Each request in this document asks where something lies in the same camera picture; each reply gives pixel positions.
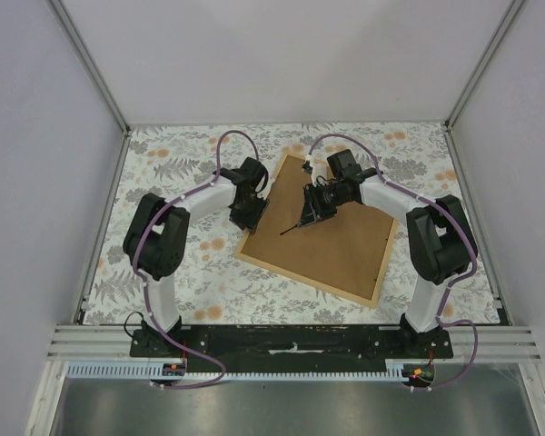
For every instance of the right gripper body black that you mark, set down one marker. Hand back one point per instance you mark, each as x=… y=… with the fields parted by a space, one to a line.
x=324 y=199

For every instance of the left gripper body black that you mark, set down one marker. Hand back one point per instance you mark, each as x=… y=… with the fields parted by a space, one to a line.
x=249 y=214

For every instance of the red black screwdriver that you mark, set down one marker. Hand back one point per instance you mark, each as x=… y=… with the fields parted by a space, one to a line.
x=296 y=226

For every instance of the wooden picture frame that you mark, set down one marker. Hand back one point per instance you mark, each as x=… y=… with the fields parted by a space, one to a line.
x=347 y=255

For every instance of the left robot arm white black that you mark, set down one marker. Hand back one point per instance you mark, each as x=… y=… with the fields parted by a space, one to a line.
x=156 y=238

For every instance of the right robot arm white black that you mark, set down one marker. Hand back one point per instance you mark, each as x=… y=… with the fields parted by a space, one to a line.
x=440 y=240

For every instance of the floral patterned table mat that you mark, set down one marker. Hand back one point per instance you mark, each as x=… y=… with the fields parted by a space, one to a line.
x=212 y=285

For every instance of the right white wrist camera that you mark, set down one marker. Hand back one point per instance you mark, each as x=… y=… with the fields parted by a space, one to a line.
x=316 y=169

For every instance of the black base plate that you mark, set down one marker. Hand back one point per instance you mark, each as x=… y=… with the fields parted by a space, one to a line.
x=291 y=349

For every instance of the white slotted cable duct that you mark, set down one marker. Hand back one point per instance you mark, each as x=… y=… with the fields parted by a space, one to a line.
x=159 y=371

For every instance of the right aluminium corner post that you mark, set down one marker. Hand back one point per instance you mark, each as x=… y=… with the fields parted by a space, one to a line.
x=507 y=21

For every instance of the aluminium corner post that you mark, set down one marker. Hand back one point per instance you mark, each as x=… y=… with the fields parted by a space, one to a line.
x=507 y=21
x=85 y=57

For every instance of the left aluminium corner post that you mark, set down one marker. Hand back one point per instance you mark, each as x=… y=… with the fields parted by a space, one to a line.
x=85 y=57

